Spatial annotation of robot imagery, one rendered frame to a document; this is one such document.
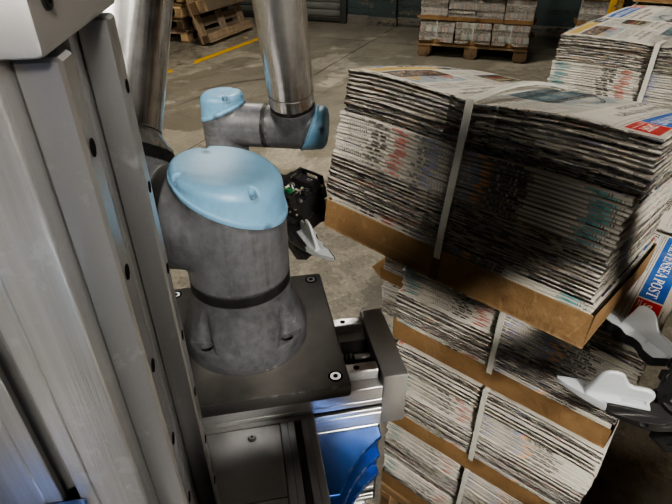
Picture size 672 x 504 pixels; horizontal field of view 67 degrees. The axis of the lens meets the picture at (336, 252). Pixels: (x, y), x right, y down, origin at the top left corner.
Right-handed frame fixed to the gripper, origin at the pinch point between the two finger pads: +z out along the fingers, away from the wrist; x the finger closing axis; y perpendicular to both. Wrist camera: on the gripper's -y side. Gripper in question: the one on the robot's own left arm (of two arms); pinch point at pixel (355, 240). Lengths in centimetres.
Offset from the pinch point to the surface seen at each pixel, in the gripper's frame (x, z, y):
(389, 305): 36, -24, -63
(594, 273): -2.4, 34.4, 13.2
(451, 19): 449, -248, -135
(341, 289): 55, -64, -96
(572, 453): 2.5, 37.8, -28.2
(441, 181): 0.0, 15.3, 16.3
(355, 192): -2.2, 3.2, 11.6
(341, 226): -4.1, 1.4, 6.2
